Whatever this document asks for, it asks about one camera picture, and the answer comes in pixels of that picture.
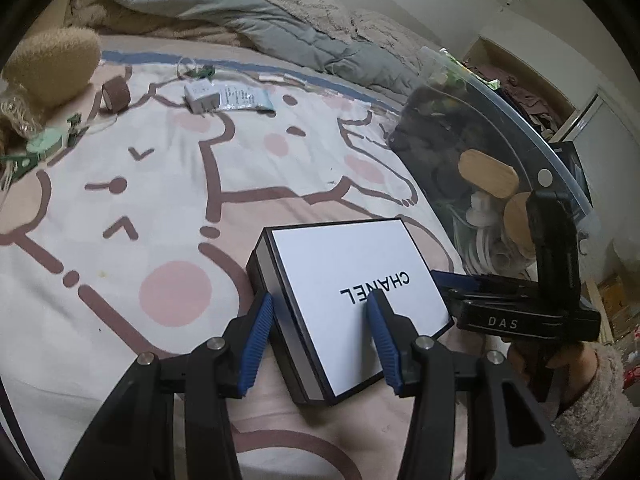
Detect person's right hand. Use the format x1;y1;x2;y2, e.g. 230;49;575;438
510;342;601;418

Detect pink clothes pile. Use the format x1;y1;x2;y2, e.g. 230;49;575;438
465;57;561;136

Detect round wooden lid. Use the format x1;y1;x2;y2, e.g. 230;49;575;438
502;191;538;256

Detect yellow cardboard box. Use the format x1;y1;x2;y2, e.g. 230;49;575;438
597;272;626;311

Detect beige bed sheet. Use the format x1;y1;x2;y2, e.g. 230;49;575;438
65;30;401;106

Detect white paper packet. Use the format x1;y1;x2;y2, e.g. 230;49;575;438
217;82;276;112

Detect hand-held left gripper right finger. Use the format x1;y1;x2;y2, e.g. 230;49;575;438
365;290;573;480

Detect brown tape roll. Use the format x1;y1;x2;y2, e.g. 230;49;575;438
101;78;132;111

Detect grey duvet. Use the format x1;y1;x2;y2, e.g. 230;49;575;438
102;0;426;106

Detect beige plush slipper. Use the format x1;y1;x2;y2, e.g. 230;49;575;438
2;27;101;111

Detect person's right forearm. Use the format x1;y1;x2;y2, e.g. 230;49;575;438
550;345;633;480

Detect white plastic adapter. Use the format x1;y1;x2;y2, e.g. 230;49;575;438
465;195;501;226

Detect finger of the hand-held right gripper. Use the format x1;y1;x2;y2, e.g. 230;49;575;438
430;269;543;304
529;169;584;306

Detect clear plastic storage bin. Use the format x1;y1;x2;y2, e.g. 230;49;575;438
387;46;601;281

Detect white charger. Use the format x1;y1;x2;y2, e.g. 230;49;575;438
184;82;221;113

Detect oval wooden box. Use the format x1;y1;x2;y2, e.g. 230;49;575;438
458;151;519;200

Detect beige fleece blanket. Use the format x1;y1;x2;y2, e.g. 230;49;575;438
70;0;251;48

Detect mint green tape measure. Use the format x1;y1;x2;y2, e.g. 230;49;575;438
26;129;66;157

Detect white louvre door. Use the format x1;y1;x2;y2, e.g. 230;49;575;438
565;87;640;161

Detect black and white gift box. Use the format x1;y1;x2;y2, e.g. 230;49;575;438
246;218;456;407

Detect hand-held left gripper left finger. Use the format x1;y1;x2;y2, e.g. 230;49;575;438
59;291;275;480

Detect clear plastic wrap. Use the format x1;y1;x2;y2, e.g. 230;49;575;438
0;92;51;138

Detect green dotted tissue pack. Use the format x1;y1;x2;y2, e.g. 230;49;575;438
437;57;471;88

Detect closet niche shelf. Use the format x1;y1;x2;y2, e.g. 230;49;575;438
460;35;576;136

